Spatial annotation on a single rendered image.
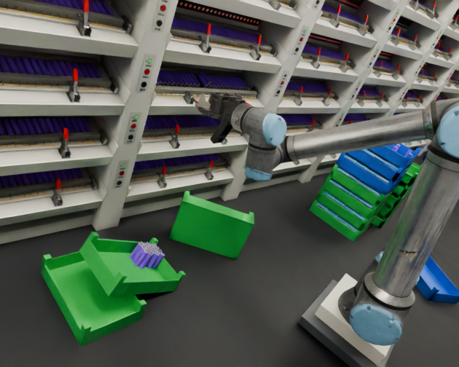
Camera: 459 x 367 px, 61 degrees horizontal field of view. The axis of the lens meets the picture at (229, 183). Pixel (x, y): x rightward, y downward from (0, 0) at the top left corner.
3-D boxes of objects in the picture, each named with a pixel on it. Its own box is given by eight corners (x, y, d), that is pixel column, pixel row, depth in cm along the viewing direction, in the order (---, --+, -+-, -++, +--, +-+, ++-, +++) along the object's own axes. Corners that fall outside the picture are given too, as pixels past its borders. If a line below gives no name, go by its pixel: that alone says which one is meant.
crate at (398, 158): (412, 162, 202) (421, 148, 198) (403, 169, 187) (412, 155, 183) (363, 133, 215) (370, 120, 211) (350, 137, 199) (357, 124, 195)
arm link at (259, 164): (277, 175, 131) (284, 140, 126) (264, 187, 122) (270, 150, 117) (253, 167, 135) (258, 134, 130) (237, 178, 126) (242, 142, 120)
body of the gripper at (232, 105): (225, 92, 135) (250, 100, 128) (221, 116, 138) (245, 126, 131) (209, 91, 130) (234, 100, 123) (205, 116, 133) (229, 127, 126)
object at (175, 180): (229, 183, 195) (244, 165, 186) (122, 203, 152) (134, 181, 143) (210, 151, 202) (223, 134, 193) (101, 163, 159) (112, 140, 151)
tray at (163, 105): (259, 113, 176) (271, 98, 170) (145, 115, 133) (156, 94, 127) (236, 83, 183) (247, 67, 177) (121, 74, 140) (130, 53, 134)
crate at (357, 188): (387, 198, 214) (395, 186, 210) (377, 207, 198) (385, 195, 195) (342, 169, 226) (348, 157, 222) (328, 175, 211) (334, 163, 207)
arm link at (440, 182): (397, 324, 129) (510, 107, 95) (390, 360, 115) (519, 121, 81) (352, 302, 135) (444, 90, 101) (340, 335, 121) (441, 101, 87)
